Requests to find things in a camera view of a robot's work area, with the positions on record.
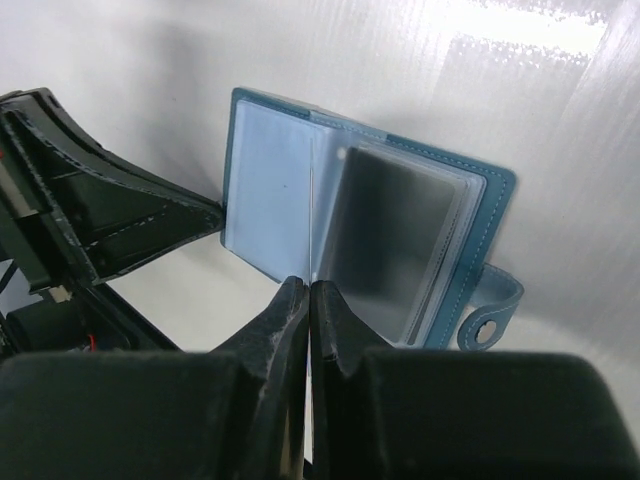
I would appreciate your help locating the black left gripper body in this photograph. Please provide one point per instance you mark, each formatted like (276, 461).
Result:
(85, 318)

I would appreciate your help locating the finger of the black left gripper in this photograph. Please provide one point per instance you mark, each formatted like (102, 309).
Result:
(74, 213)

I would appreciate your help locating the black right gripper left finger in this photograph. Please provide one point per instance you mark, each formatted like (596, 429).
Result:
(236, 412)

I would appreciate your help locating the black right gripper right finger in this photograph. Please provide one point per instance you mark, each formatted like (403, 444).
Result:
(381, 412)

